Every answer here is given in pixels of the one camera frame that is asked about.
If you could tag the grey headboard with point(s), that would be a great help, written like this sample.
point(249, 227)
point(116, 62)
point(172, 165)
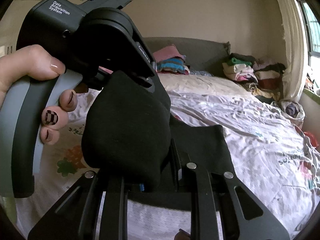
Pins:
point(201, 55)

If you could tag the pile of folded clothes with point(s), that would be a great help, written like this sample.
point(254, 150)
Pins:
point(261, 77)

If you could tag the black orange IKISS sweater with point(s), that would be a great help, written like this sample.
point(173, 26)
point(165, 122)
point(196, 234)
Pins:
point(128, 132)

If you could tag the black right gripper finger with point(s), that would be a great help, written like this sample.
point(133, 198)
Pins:
point(182, 169)

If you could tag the person's left hand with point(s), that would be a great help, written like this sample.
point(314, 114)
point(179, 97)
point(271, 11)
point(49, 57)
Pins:
point(34, 61)

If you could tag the white patterned bed sheet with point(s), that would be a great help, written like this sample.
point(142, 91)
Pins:
point(274, 160)

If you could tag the cream curtain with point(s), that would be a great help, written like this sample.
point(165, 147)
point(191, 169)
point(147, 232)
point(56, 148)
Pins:
point(295, 50)

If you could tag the pink blanket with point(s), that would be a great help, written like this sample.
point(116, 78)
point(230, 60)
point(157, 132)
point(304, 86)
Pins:
point(106, 70)

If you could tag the striped blue folded clothes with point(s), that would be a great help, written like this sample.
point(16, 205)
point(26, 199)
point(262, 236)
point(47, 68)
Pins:
point(173, 65)

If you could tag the bag with purple clothes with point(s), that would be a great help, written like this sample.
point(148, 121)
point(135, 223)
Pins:
point(292, 111)

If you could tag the red item at bedside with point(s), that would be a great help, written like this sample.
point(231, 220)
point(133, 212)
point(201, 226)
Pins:
point(310, 140)

